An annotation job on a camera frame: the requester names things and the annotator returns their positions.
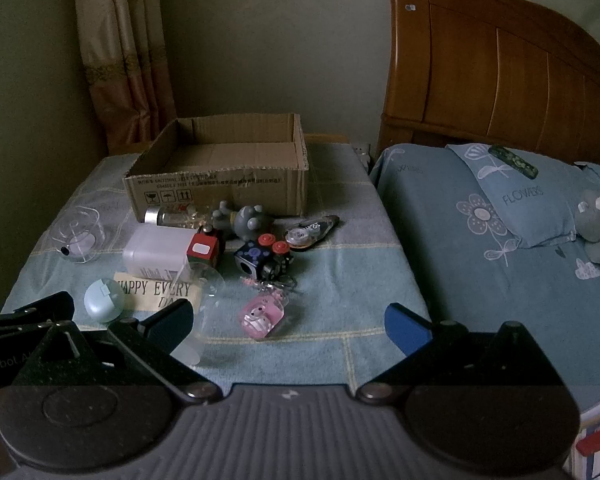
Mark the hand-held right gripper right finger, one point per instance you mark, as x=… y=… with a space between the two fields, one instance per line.
x=405 y=327

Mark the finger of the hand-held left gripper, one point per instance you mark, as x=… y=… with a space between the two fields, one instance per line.
x=50 y=306
x=10 y=336

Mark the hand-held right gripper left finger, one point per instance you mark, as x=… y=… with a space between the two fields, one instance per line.
x=172 y=319

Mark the clear bulb-shaped bottle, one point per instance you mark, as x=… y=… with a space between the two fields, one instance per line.
x=207 y=290

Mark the white plastic bottle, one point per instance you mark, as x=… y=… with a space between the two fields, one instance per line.
x=155 y=255

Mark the red and white cube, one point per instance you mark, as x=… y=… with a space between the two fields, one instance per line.
x=202 y=251

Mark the clear plastic dome container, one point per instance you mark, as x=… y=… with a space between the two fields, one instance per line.
x=77 y=235

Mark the small dark red toy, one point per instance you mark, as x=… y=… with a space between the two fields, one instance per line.
x=211 y=231

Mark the cardboard box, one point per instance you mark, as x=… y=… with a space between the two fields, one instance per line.
x=220 y=190

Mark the clear correction tape dispenser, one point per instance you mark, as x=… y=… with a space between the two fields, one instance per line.
x=302 y=234

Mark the cream lettered sign plaque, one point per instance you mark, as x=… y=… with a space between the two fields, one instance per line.
x=145 y=290

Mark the pale blue round case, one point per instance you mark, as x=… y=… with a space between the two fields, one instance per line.
x=104 y=300

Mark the blue floral bed sheet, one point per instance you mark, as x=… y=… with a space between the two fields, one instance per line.
x=455 y=270

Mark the glass bottle with silver cap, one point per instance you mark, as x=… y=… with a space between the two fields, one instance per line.
x=175 y=216

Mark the dark blue fidget cube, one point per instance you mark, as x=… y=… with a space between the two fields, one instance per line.
x=255 y=257

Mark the grey animal figurine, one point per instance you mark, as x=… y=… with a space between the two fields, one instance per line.
x=245 y=222

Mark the blue floral pillow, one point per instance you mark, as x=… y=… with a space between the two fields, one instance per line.
x=530 y=200

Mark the green patterned hair clip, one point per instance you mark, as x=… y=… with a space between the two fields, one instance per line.
x=512 y=161

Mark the grey plush toy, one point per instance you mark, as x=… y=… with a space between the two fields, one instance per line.
x=597 y=225

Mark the colourful printed book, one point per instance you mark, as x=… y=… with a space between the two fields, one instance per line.
x=597 y=440

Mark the beige patterned curtain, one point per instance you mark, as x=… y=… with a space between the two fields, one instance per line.
x=120 y=60

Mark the wooden bed headboard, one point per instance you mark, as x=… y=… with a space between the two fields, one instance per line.
x=480 y=60

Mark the white wall socket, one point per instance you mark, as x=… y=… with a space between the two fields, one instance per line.
x=362 y=154

